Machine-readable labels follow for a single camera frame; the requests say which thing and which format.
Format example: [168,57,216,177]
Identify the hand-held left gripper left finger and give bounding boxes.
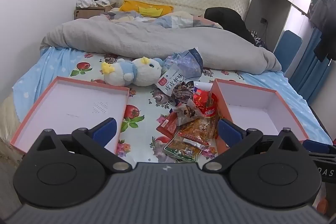
[33,118,133,172]

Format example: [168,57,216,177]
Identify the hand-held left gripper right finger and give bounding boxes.
[202,118,303,172]

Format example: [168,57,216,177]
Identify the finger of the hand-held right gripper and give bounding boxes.
[304,140,331,153]

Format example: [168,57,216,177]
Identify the orange clear snack packet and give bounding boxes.
[178,119,218,141]

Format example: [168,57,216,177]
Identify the red snack packet white logo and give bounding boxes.
[193,89,219,119]

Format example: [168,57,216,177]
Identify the orange cardboard box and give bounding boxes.
[210,78,310,159]

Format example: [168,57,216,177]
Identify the brown triangular snack packet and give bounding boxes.
[172,105,203,126]

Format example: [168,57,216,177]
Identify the green label snack packet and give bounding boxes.
[163,132,210,163]

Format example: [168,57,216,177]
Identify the white shrimp snack packet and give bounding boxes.
[155,68,195,107]

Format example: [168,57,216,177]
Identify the fruit print bed mat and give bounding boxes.
[70,52,247,164]

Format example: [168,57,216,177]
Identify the orange box lid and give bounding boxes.
[10,76,130,155]

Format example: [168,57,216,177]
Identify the white spray bottle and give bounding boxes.
[196,82,214,91]

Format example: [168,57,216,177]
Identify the blue white plush penguin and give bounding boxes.
[101,56,165,87]

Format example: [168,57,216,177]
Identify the blue curtain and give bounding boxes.
[289,27,331,106]

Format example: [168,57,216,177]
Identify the blue floral snack bag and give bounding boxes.
[165,48,204,83]

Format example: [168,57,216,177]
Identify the blue star bed sheet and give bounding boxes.
[12,46,334,147]

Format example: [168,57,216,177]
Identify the checkered cloth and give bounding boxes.
[249,30,267,50]

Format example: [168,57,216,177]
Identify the cream bed base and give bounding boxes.
[0,94,24,161]

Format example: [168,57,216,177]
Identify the grey duvet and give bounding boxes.
[39,18,282,75]

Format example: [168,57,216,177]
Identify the blue chair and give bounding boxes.
[273,30,303,73]

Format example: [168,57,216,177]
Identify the black jacket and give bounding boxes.
[204,7,256,45]

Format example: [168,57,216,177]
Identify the patchwork quilt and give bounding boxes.
[89,10,223,30]

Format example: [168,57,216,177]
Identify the hanging dark clothes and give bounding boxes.
[310,0,336,62]

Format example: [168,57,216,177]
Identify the yellow pillow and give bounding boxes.
[119,0,174,17]

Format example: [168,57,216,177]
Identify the white cloth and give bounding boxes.
[77,0,111,9]

